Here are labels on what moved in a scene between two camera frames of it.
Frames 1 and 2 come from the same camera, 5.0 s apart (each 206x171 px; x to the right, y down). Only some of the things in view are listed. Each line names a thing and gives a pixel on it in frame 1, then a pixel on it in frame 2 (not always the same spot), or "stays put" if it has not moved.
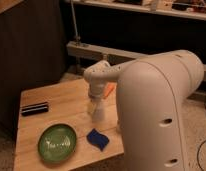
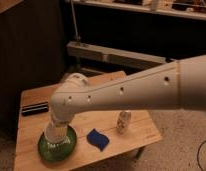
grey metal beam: [117, 56] stays put
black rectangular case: [31, 109] stays put
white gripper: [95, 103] to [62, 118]
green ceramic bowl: [57, 143] stays put
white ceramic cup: [98, 112] to [56, 133]
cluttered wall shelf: [198, 9] stays put
